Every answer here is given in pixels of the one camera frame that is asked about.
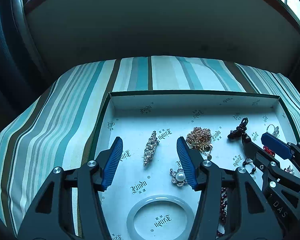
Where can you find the dark green jewelry box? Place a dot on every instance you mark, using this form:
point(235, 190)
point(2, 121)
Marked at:
point(133, 116)

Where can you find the blue curtain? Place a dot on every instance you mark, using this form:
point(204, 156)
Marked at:
point(21, 83)

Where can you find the pearl flower brooch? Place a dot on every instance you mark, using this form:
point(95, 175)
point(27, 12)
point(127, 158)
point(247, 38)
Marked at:
point(178, 177)

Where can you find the pale jade bangle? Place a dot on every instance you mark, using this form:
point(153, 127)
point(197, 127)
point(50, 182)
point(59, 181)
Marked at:
point(160, 217)

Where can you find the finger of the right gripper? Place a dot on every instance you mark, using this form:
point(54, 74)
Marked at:
point(262, 160)
point(286, 151)

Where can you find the black cord bead pendant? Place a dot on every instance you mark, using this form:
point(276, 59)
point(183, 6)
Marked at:
point(238, 132)

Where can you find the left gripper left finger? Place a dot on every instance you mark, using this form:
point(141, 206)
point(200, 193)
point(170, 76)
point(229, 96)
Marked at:
point(50, 214)

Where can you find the striped teal tablecloth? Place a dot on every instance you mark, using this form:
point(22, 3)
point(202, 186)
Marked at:
point(57, 129)

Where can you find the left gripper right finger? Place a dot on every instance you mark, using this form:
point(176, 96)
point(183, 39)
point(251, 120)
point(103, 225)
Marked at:
point(248, 213)

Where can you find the red knot gold charm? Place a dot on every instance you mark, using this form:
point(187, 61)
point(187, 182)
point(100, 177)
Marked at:
point(269, 151)

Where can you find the silver rhinestone hair clip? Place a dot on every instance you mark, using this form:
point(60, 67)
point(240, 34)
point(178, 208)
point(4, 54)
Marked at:
point(150, 148)

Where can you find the pearl cluster brooch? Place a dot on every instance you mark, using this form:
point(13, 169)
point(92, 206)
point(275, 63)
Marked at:
point(289, 170)

